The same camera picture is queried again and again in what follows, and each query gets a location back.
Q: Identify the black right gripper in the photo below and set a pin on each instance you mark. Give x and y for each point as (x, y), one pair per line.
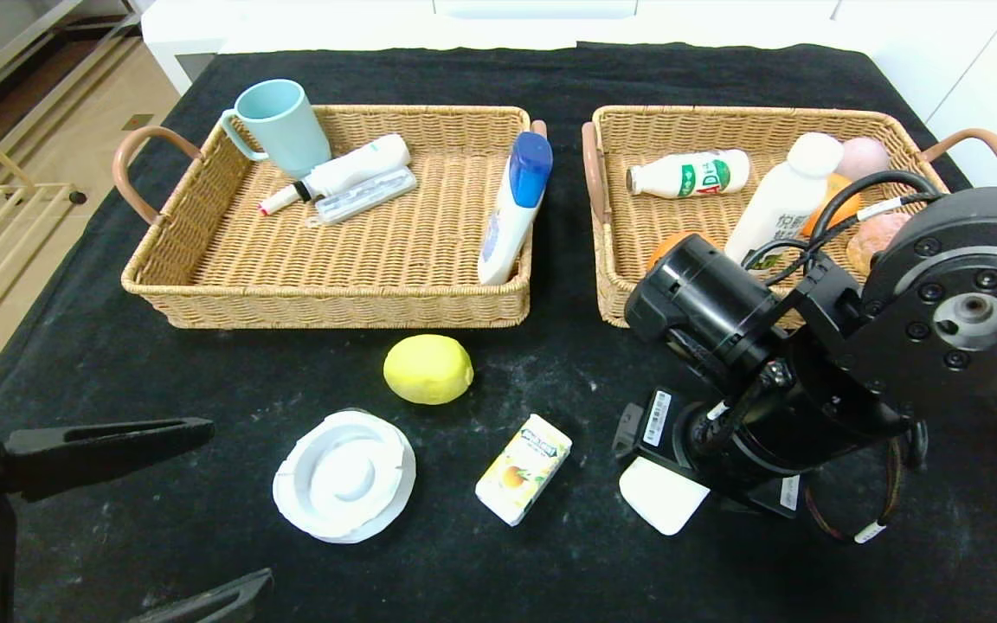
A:
(657, 421)

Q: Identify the white soap bar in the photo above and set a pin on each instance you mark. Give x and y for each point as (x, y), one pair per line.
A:
(659, 502)

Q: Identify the white bottle blue cap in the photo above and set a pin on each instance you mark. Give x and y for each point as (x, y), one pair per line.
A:
(511, 225)

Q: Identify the large white milk bottle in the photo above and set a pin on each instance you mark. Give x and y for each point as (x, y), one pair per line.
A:
(780, 208)

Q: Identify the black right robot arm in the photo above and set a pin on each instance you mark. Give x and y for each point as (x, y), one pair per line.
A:
(966, 303)

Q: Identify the small yellow juice carton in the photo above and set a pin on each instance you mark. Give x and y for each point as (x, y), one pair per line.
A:
(523, 470)

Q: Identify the black tablecloth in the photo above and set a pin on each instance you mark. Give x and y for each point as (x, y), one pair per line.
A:
(550, 571)

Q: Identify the orange fruit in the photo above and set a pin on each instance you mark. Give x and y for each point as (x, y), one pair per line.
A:
(840, 203)
(667, 247)

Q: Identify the yellow lemon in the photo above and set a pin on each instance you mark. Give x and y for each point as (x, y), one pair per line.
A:
(428, 369)

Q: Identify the small white green-label bottle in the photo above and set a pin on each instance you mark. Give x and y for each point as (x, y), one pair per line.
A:
(689, 174)

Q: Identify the brown bread bun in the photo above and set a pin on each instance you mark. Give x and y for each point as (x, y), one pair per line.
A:
(875, 242)

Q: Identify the clear plastic toothbrush case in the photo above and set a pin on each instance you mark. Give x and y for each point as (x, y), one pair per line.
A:
(371, 195)

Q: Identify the pale pink egg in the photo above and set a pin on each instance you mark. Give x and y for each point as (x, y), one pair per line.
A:
(866, 157)

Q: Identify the white tube red tip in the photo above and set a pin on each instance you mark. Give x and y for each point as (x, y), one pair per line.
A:
(350, 167)

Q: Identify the light blue mug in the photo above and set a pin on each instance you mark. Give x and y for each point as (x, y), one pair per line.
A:
(285, 128)

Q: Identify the white table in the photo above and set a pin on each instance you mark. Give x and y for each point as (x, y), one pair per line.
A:
(165, 35)

